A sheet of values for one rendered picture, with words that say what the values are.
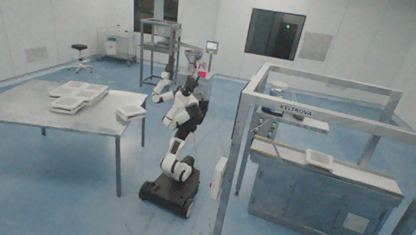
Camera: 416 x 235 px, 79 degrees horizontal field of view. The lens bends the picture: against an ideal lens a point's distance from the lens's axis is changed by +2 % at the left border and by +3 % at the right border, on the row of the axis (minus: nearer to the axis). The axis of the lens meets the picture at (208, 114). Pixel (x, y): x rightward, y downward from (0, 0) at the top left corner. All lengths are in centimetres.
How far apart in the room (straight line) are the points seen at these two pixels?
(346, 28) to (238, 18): 273
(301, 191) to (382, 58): 569
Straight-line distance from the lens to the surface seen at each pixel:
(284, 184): 273
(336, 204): 283
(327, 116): 157
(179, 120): 222
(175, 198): 275
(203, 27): 743
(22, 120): 298
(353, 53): 767
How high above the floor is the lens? 212
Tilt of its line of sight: 25 degrees down
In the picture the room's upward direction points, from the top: 9 degrees clockwise
